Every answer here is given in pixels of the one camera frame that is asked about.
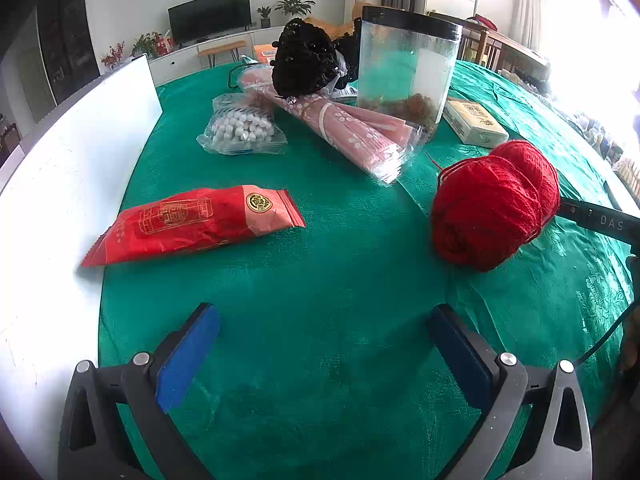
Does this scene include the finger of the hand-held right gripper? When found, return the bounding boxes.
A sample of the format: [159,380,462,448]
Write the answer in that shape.
[556,198,640,247]

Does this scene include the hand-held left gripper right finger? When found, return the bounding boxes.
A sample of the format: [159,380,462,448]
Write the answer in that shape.
[429,303,593,480]

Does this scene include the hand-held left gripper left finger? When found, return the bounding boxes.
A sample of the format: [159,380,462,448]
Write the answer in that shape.
[57,302,222,480]

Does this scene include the red yarn ball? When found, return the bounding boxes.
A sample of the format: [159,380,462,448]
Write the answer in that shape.
[431,140,561,273]

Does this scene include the black knitted yarn bundle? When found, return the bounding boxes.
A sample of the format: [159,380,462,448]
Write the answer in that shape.
[271,17,362,99]

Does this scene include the red snack packet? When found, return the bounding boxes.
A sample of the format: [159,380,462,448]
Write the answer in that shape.
[81,185,307,268]

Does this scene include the green patterned tablecloth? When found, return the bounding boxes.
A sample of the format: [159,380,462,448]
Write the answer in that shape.
[97,59,637,480]

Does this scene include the white rectangular box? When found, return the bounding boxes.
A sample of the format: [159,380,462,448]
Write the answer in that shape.
[442,97,510,149]

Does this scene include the wooden table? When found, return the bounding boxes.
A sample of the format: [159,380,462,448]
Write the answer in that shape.
[487,27,551,79]

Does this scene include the white board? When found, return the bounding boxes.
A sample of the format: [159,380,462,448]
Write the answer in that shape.
[0,54,164,480]

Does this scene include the wooden chair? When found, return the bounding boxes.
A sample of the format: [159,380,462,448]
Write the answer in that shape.
[457,15,492,67]

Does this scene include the sheer window curtain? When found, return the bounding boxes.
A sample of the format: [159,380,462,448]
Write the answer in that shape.
[515,0,583,57]

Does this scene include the bag of white balls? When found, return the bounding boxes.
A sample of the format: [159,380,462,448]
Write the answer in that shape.
[196,94,289,156]

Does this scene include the clear plastic jar black lid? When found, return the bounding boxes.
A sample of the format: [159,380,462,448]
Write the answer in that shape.
[356,5,463,137]

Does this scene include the pink floral wrapped packet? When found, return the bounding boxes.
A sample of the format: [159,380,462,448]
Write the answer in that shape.
[237,67,432,187]

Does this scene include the white printed paper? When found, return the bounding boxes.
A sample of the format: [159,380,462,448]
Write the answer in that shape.
[330,80,360,107]

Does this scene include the white television cabinet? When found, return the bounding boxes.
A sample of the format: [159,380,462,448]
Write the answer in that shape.
[149,25,287,87]

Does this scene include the red flower plant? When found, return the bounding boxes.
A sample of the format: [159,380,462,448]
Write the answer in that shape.
[101,42,126,71]

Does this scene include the wooden stool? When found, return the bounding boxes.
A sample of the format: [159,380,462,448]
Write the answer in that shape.
[196,40,249,69]

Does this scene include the leafy plant with red pot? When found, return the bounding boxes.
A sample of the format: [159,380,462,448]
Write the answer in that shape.
[131,32,167,59]

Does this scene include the dark display cabinet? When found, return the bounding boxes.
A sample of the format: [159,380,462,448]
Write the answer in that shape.
[36,0,101,107]

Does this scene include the black television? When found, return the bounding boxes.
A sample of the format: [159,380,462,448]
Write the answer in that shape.
[167,0,252,44]

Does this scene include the large green potted plant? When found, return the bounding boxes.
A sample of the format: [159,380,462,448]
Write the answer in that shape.
[274,0,317,17]

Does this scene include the black cable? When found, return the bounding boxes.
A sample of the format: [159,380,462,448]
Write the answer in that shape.
[574,300,640,367]

